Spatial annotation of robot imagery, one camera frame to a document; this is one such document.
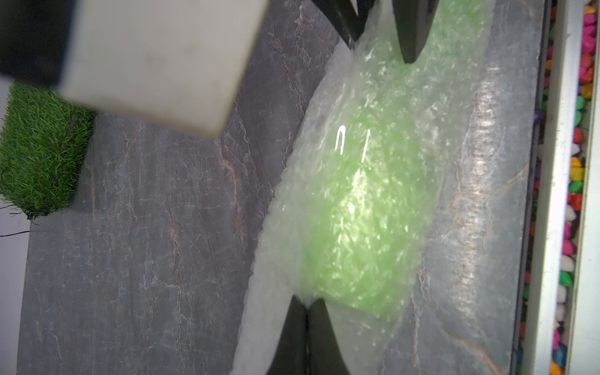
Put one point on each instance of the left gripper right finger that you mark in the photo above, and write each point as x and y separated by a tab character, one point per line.
325	357

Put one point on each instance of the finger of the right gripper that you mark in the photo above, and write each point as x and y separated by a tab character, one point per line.
413	21
348	20

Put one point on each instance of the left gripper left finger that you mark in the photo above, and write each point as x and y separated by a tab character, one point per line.
291	356

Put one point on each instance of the green plastic wine glass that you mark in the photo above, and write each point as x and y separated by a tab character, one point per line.
389	142

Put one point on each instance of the bubble wrap sheet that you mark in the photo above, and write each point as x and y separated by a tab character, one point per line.
278	271

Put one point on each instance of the green artificial grass mat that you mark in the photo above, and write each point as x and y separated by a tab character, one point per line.
44	139

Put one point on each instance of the aluminium front rail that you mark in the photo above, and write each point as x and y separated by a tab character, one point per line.
558	313

